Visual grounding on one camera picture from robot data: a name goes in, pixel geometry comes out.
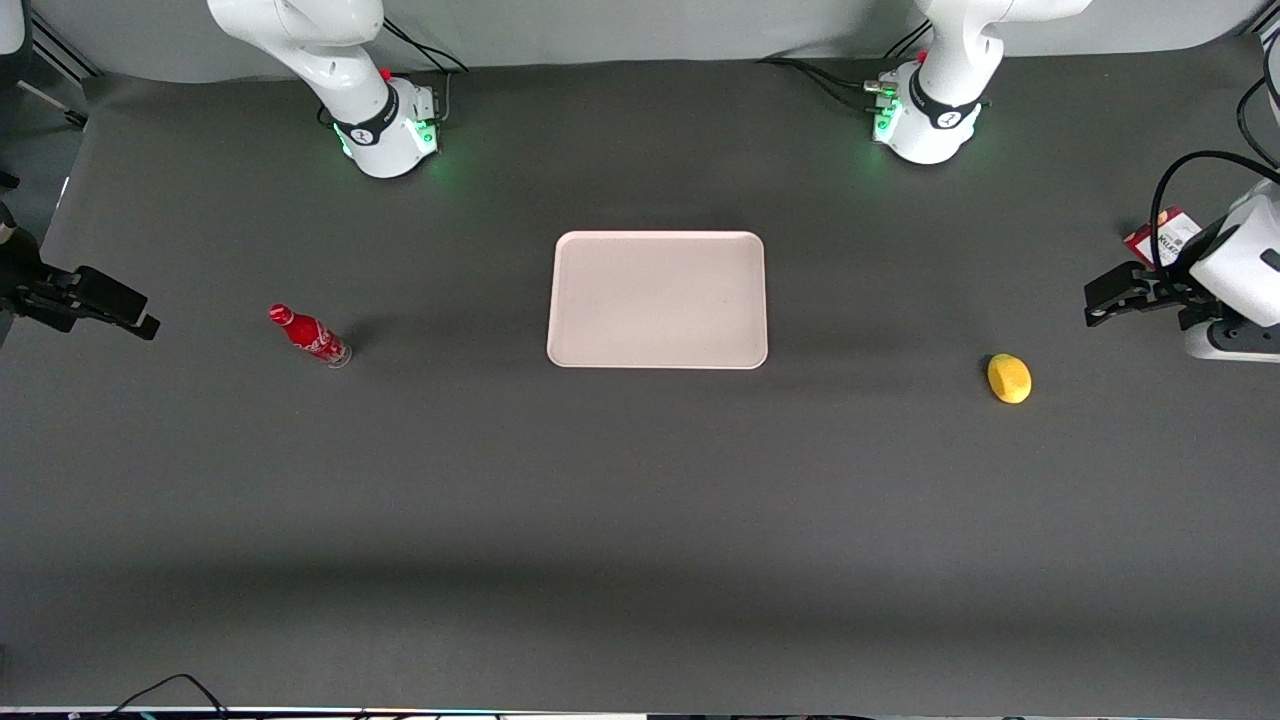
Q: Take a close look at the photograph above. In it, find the black left arm rear cable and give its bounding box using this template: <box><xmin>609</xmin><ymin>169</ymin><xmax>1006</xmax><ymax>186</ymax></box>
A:
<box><xmin>883</xmin><ymin>20</ymin><xmax>933</xmax><ymax>61</ymax></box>

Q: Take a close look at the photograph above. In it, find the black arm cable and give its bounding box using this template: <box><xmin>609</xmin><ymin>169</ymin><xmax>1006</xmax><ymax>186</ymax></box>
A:
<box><xmin>1148</xmin><ymin>75</ymin><xmax>1280</xmax><ymax>273</ymax></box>
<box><xmin>883</xmin><ymin>20</ymin><xmax>933</xmax><ymax>61</ymax></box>

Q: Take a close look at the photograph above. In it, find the yellow lemon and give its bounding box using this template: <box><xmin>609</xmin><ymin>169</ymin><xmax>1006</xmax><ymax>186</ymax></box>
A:
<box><xmin>987</xmin><ymin>353</ymin><xmax>1033</xmax><ymax>405</ymax></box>

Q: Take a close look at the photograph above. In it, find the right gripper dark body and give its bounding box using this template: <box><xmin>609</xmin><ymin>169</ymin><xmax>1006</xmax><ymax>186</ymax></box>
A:
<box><xmin>0</xmin><ymin>200</ymin><xmax>46</xmax><ymax>301</ymax></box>

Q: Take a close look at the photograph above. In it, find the black left base cable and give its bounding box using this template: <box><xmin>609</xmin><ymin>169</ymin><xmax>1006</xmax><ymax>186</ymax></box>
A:
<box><xmin>755</xmin><ymin>55</ymin><xmax>886</xmax><ymax>113</ymax></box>

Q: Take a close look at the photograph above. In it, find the pale pink rectangular tray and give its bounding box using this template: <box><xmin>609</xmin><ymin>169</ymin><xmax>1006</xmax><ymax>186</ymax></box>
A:
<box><xmin>546</xmin><ymin>231</ymin><xmax>769</xmax><ymax>370</ymax></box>

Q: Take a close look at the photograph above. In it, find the black right base cable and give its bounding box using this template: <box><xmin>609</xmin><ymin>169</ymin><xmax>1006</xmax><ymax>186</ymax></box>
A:
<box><xmin>380</xmin><ymin>15</ymin><xmax>471</xmax><ymax>127</ymax></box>

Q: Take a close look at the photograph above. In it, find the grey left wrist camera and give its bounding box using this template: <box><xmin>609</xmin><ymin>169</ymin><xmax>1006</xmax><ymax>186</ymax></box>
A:
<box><xmin>1180</xmin><ymin>305</ymin><xmax>1280</xmax><ymax>363</ymax></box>

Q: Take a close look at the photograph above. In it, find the black table edge cable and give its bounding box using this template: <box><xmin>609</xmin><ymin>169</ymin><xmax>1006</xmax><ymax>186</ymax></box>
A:
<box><xmin>103</xmin><ymin>672</ymin><xmax>231</xmax><ymax>720</ymax></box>

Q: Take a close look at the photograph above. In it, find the red cola bottle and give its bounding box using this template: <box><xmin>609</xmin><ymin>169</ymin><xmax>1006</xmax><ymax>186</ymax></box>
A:
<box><xmin>268</xmin><ymin>304</ymin><xmax>353</xmax><ymax>369</ymax></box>

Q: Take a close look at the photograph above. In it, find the black base cable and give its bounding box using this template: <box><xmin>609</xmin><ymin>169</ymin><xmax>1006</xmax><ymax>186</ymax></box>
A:
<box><xmin>380</xmin><ymin>15</ymin><xmax>471</xmax><ymax>127</ymax></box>
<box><xmin>755</xmin><ymin>55</ymin><xmax>886</xmax><ymax>113</ymax></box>

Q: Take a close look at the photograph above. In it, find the black metal frame rail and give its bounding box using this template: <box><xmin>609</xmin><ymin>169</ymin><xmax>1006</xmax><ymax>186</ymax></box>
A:
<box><xmin>28</xmin><ymin>15</ymin><xmax>103</xmax><ymax>83</ymax></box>

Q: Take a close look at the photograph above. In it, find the red tartan cookie box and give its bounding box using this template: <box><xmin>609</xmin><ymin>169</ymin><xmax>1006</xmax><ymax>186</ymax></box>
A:
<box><xmin>1123</xmin><ymin>206</ymin><xmax>1204</xmax><ymax>269</ymax></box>

